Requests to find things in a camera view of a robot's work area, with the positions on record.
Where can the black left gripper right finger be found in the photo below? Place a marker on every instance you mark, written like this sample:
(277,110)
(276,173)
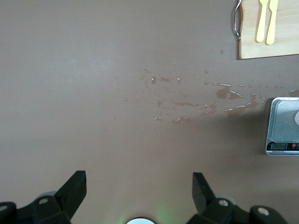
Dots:
(203,198)

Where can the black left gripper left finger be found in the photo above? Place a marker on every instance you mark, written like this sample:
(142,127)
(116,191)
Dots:
(67,198)

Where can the silver digital kitchen scale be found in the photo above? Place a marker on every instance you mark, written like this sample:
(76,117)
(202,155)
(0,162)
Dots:
(280,130)

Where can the yellow plastic fork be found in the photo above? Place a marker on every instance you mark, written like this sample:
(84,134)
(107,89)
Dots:
(261,23)

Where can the yellow plastic knife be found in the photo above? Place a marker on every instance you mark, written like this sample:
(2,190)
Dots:
(272,23)

